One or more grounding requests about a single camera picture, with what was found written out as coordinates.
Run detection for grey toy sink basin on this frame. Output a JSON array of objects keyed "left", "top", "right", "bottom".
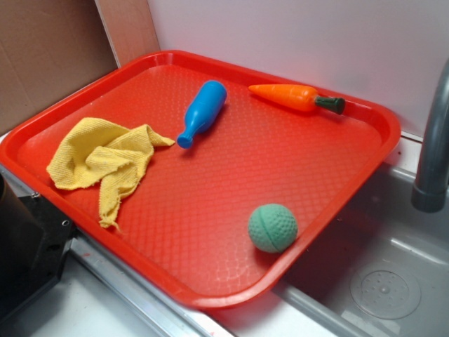
[{"left": 213, "top": 165, "right": 448, "bottom": 336}]

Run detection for grey faucet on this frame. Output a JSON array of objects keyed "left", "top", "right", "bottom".
[{"left": 411, "top": 64, "right": 448, "bottom": 213}]

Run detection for orange toy carrot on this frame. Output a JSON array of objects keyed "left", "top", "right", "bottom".
[{"left": 248, "top": 84, "right": 346, "bottom": 114}]

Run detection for red plastic tray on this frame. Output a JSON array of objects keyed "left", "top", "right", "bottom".
[{"left": 1, "top": 51, "right": 401, "bottom": 310}]

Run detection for yellow cloth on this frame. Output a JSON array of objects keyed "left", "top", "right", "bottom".
[{"left": 46, "top": 117, "right": 175, "bottom": 229}]

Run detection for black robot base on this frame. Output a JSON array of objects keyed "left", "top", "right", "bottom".
[{"left": 1, "top": 177, "right": 74, "bottom": 322}]

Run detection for green dimpled ball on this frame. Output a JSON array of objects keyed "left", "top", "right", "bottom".
[{"left": 248, "top": 204, "right": 298, "bottom": 253}]

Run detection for brown cardboard panel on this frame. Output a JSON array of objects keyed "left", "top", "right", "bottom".
[{"left": 1, "top": 1, "right": 159, "bottom": 134}]

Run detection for blue plastic bottle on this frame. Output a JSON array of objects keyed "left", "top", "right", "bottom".
[{"left": 177, "top": 81, "right": 227, "bottom": 149}]

